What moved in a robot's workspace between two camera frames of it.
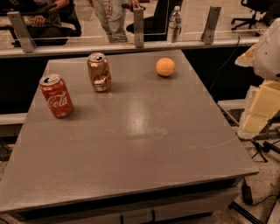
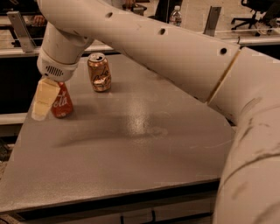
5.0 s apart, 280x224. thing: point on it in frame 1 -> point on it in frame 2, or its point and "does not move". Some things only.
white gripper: [269, 57] -> [55, 68]
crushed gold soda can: [100, 72] does not move
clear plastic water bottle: [174, 25] does not move
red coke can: [57, 94] does not move
